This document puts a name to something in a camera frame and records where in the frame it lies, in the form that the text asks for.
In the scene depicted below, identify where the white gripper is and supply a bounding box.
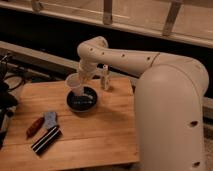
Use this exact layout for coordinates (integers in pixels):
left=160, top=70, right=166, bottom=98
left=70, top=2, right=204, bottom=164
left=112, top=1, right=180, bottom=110
left=78, top=61, right=97, bottom=86

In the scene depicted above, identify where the white ceramic cup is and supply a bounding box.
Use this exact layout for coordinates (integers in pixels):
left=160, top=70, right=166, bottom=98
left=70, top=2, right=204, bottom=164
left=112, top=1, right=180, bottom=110
left=65, top=73, right=84, bottom=96

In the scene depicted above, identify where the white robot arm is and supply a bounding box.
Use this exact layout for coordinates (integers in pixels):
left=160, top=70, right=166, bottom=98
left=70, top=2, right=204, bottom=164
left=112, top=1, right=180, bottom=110
left=77, top=36, right=209, bottom=171

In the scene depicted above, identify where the black ceramic bowl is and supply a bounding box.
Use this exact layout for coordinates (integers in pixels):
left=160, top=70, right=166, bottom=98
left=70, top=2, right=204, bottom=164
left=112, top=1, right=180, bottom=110
left=66, top=87, right=98, bottom=112

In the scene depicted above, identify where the white small bottle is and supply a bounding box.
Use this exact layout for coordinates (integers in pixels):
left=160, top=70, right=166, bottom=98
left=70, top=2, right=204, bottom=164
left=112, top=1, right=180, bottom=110
left=101, top=65, right=110, bottom=90

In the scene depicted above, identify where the wooden board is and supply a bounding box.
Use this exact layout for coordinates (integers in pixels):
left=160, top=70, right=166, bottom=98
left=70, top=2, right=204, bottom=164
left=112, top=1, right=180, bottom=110
left=0, top=78, right=138, bottom=170

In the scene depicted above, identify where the black equipment at left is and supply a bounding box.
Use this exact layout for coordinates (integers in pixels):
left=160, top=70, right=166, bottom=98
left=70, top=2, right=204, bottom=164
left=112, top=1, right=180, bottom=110
left=0, top=54, right=18, bottom=149

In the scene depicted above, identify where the black striped block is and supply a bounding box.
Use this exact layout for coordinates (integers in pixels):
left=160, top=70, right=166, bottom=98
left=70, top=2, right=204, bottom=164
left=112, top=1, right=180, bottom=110
left=31, top=126, right=62, bottom=155

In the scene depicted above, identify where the brown handled spatula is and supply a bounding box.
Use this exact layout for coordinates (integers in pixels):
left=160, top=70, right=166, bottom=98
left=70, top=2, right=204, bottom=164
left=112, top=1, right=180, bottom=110
left=26, top=111, right=57, bottom=138

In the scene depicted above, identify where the black cable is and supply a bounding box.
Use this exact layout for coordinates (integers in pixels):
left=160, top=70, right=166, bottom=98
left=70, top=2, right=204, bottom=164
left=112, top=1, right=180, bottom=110
left=4, top=73, right=25, bottom=92

